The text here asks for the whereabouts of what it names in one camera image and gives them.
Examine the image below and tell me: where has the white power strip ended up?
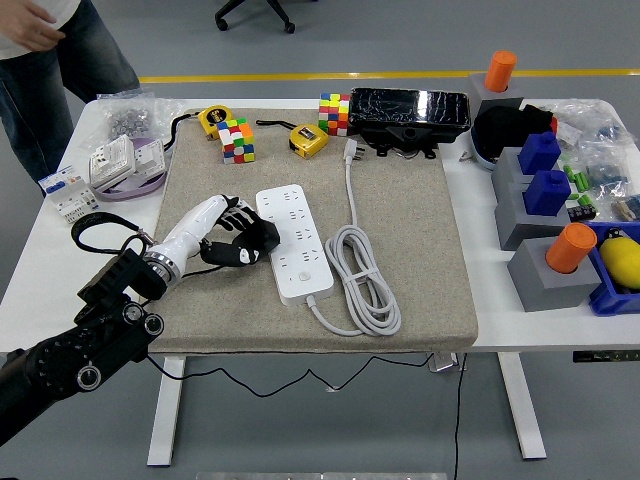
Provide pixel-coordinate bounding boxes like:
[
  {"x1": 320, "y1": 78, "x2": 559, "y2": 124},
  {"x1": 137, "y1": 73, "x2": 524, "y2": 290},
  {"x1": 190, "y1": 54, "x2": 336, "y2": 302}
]
[{"x1": 254, "y1": 183, "x2": 334, "y2": 307}]

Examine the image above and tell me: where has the clear bag of metal nuts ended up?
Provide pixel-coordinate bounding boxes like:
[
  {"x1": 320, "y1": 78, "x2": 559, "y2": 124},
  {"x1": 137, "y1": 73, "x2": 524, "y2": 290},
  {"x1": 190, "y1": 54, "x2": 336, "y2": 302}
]
[{"x1": 79, "y1": 87, "x2": 184, "y2": 151}]

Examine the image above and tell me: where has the black cloth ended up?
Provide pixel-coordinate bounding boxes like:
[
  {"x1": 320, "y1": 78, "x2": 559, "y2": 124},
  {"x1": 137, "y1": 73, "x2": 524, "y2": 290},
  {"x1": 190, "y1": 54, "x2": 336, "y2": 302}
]
[{"x1": 472, "y1": 103, "x2": 557, "y2": 157}]

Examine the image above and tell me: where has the clear bag of small parts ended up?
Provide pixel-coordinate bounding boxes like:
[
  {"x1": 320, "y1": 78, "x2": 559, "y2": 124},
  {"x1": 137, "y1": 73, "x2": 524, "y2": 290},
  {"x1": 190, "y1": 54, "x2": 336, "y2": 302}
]
[
  {"x1": 609, "y1": 192, "x2": 640, "y2": 224},
  {"x1": 549, "y1": 98, "x2": 626, "y2": 151}
]

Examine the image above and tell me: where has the thin black adapter cord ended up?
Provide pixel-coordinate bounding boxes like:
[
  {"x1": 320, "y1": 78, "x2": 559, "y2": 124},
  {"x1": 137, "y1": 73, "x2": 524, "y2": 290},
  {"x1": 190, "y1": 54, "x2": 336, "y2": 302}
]
[{"x1": 144, "y1": 266, "x2": 436, "y2": 399}]

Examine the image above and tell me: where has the black purple electronic module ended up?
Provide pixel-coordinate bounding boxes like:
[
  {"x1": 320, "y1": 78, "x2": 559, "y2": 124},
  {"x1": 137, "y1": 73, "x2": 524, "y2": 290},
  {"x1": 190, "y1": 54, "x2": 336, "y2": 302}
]
[{"x1": 567, "y1": 202, "x2": 599, "y2": 224}]

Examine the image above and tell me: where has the black office chair base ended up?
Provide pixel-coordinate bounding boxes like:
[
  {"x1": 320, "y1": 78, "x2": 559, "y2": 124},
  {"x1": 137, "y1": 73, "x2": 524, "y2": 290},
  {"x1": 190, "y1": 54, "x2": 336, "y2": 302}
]
[{"x1": 214, "y1": 0, "x2": 296, "y2": 35}]

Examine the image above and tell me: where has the purple tape roll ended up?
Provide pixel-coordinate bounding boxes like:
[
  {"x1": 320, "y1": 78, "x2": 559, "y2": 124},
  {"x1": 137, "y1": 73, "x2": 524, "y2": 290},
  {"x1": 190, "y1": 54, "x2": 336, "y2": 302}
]
[{"x1": 92, "y1": 137, "x2": 169, "y2": 202}]

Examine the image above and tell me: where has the white wall socket box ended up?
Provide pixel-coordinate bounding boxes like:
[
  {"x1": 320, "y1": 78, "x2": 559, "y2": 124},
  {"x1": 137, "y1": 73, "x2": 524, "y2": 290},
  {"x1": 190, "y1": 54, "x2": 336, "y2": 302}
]
[{"x1": 88, "y1": 134, "x2": 137, "y2": 190}]

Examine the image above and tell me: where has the black table control panel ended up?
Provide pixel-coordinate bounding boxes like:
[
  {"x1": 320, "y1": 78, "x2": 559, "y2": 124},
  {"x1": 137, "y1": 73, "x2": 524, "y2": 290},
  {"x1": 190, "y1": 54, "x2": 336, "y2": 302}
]
[{"x1": 572, "y1": 351, "x2": 640, "y2": 363}]

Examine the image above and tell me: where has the white blue circuit breaker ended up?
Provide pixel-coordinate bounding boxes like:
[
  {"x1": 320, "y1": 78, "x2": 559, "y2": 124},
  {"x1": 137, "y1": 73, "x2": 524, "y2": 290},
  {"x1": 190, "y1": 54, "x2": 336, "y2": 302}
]
[{"x1": 38, "y1": 167, "x2": 104, "y2": 226}]

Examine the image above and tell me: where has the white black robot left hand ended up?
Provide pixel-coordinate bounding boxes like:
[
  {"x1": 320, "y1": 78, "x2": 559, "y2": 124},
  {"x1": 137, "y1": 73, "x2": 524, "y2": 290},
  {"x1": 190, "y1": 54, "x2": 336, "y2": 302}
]
[{"x1": 148, "y1": 194, "x2": 264, "y2": 281}]

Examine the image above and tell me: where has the yellow tape measure square label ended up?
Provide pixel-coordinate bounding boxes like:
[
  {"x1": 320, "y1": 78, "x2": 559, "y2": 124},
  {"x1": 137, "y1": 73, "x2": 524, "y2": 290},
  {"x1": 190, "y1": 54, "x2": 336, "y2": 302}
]
[{"x1": 255, "y1": 118, "x2": 330, "y2": 159}]

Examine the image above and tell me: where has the hanging black cable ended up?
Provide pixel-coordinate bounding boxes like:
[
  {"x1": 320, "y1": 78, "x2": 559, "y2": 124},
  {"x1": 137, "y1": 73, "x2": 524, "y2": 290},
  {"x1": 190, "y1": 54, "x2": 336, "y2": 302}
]
[{"x1": 452, "y1": 352, "x2": 469, "y2": 480}]

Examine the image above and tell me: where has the white blue bowl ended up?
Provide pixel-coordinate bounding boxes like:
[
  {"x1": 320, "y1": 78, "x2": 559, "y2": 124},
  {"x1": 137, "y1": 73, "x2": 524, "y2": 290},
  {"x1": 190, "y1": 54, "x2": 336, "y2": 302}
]
[{"x1": 469, "y1": 124, "x2": 501, "y2": 174}]

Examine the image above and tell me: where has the orange plastic cylinder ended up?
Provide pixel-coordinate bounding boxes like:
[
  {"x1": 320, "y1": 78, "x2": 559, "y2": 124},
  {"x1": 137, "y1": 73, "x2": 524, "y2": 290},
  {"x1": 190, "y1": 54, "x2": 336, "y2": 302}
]
[
  {"x1": 544, "y1": 222, "x2": 599, "y2": 275},
  {"x1": 484, "y1": 50, "x2": 518, "y2": 94}
]

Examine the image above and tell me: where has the yellow tape measure round label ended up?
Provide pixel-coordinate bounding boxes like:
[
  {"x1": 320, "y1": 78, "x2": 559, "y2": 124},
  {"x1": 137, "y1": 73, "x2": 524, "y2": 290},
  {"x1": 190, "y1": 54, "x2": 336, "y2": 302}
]
[{"x1": 164, "y1": 104, "x2": 232, "y2": 151}]

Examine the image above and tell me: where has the metal bracket under table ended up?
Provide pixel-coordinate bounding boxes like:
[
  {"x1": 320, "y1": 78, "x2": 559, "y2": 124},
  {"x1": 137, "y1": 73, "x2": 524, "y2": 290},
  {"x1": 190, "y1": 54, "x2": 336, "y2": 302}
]
[{"x1": 428, "y1": 352, "x2": 469, "y2": 374}]

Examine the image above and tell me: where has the white table leg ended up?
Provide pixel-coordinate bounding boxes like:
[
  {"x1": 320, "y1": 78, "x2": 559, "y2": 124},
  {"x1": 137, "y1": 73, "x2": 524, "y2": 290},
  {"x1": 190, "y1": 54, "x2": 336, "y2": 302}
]
[
  {"x1": 147, "y1": 355, "x2": 187, "y2": 467},
  {"x1": 497, "y1": 352, "x2": 547, "y2": 461}
]

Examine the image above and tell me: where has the white packaged switch panel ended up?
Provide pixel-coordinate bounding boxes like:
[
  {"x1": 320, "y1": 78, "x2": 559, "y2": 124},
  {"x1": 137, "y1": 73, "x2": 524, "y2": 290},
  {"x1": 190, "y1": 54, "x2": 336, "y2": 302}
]
[{"x1": 130, "y1": 138, "x2": 166, "y2": 174}]

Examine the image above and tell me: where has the person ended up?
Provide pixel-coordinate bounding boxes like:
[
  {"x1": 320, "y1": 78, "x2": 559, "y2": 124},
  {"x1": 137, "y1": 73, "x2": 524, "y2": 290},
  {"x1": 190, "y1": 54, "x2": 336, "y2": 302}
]
[{"x1": 0, "y1": 0, "x2": 142, "y2": 184}]

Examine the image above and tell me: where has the yellow lemon-shaped toy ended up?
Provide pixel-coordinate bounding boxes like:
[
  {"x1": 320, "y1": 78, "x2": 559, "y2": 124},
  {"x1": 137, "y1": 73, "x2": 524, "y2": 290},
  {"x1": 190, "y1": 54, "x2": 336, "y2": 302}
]
[{"x1": 598, "y1": 237, "x2": 640, "y2": 291}]

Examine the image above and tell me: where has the black cracked-screen device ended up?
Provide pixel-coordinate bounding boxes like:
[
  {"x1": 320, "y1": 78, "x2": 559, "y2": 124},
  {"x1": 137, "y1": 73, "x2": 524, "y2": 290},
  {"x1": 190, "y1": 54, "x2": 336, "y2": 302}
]
[{"x1": 348, "y1": 87, "x2": 472, "y2": 160}]

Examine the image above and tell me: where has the grey-brown fabric mat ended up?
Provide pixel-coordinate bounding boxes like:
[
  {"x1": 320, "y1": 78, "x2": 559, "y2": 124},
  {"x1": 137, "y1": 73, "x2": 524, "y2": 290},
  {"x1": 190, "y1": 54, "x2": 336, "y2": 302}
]
[{"x1": 148, "y1": 107, "x2": 479, "y2": 354}]

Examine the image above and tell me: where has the black power adapter plug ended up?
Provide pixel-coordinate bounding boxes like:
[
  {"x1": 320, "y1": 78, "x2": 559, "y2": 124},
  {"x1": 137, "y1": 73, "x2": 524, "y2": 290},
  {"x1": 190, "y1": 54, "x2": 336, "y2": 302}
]
[{"x1": 227, "y1": 207, "x2": 282, "y2": 256}]

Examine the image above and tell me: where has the colourful puzzle cube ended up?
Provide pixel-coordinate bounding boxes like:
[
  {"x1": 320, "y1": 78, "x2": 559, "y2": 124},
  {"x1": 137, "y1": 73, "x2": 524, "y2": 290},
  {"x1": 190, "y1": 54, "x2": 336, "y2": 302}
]
[
  {"x1": 318, "y1": 92, "x2": 351, "y2": 137},
  {"x1": 216, "y1": 117, "x2": 256, "y2": 165}
]

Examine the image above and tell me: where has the blue plastic block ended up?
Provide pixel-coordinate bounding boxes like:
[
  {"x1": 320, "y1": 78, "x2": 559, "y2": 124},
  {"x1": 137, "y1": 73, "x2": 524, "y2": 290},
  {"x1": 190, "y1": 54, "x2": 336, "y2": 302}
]
[
  {"x1": 517, "y1": 130, "x2": 562, "y2": 176},
  {"x1": 522, "y1": 169, "x2": 572, "y2": 217}
]

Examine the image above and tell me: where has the clear bag of blue parts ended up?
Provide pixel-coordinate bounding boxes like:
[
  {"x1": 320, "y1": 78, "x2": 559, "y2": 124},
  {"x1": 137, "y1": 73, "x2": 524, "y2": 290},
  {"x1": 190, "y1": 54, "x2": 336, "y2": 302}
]
[{"x1": 584, "y1": 142, "x2": 636, "y2": 201}]

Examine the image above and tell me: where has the grey block with hole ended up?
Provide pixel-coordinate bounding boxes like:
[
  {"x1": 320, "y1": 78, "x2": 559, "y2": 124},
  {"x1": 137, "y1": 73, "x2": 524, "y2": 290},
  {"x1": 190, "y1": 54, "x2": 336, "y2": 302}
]
[
  {"x1": 493, "y1": 182, "x2": 576, "y2": 251},
  {"x1": 506, "y1": 237, "x2": 603, "y2": 314},
  {"x1": 490, "y1": 147, "x2": 539, "y2": 194},
  {"x1": 464, "y1": 72, "x2": 525, "y2": 119}
]

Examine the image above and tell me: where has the blue plastic bin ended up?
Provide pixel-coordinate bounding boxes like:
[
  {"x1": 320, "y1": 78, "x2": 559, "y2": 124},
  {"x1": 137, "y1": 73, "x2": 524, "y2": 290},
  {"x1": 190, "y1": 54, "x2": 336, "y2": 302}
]
[{"x1": 585, "y1": 219, "x2": 640, "y2": 317}]

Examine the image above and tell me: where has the white power strip cable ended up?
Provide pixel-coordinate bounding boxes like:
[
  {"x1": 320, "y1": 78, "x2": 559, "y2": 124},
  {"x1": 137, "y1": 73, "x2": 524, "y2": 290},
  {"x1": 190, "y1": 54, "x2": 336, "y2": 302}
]
[{"x1": 302, "y1": 138, "x2": 403, "y2": 337}]

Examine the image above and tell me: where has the person's right hand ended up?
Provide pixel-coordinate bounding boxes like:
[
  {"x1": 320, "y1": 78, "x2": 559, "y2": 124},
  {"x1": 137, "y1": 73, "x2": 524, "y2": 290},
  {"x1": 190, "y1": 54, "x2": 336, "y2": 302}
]
[{"x1": 0, "y1": 0, "x2": 67, "y2": 52}]

